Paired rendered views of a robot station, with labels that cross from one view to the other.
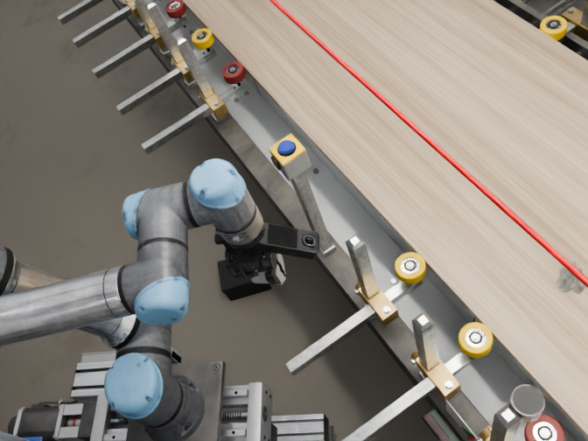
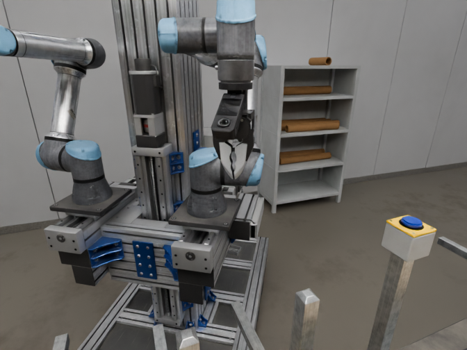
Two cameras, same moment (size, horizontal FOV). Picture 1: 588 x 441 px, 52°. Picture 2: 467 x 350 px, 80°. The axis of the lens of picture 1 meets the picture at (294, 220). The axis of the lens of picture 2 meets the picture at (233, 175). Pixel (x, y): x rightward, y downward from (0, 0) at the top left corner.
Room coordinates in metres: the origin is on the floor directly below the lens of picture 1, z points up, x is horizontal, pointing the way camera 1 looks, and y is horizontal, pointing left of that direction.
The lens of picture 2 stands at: (0.48, -0.52, 1.55)
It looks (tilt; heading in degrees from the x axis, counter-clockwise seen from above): 21 degrees down; 80
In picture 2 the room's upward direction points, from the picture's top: straight up
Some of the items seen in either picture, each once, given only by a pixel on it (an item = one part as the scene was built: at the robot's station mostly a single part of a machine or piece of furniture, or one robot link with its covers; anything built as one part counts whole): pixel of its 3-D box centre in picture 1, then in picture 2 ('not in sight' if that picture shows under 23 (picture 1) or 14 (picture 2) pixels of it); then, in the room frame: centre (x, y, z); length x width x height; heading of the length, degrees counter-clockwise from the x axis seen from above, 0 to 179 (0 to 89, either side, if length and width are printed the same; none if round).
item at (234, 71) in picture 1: (236, 80); not in sight; (1.67, -0.02, 0.85); 0.08 x 0.08 x 0.11
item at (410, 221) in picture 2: (286, 148); (411, 223); (0.96, -0.06, 1.22); 0.04 x 0.04 x 0.02
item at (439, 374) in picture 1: (435, 371); not in sight; (0.44, -0.17, 0.81); 0.14 x 0.06 x 0.05; 12
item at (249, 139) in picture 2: not in sight; (243, 141); (0.60, 0.06, 1.39); 0.05 x 0.02 x 0.09; 158
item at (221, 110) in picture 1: (213, 101); not in sight; (1.66, 0.09, 0.81); 0.14 x 0.06 x 0.05; 12
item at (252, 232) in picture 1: (239, 222); (234, 71); (0.58, 0.08, 1.54); 0.08 x 0.08 x 0.05
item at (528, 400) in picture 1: (522, 414); not in sight; (0.22, -0.26, 1.03); 0.06 x 0.06 x 0.22; 12
